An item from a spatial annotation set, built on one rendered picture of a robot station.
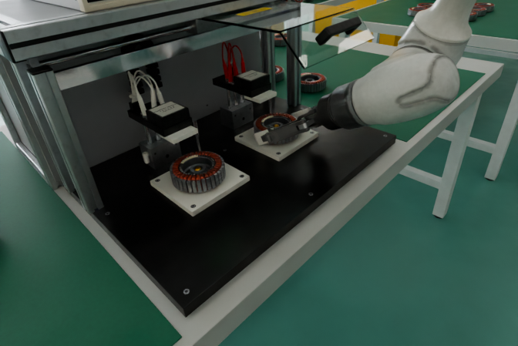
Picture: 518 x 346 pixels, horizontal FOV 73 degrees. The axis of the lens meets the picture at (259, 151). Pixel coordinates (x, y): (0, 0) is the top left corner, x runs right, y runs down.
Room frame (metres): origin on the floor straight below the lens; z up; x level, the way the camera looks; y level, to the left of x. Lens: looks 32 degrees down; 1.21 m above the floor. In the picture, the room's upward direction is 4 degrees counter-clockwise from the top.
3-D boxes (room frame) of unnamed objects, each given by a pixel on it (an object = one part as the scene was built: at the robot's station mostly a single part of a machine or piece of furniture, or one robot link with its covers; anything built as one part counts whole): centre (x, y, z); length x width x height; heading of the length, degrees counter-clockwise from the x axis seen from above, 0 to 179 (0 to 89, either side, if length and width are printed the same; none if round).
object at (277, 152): (0.77, -0.05, 0.78); 0.15 x 0.15 x 0.01; 44
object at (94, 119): (0.87, 0.22, 0.92); 0.66 x 0.01 x 0.30; 134
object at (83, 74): (0.76, 0.11, 1.03); 0.62 x 0.01 x 0.03; 134
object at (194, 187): (0.61, 0.13, 0.80); 0.11 x 0.11 x 0.04
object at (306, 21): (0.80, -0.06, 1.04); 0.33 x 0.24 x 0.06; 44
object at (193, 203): (0.61, 0.13, 0.78); 0.15 x 0.15 x 0.01; 44
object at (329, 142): (0.70, 0.05, 0.76); 0.64 x 0.47 x 0.02; 134
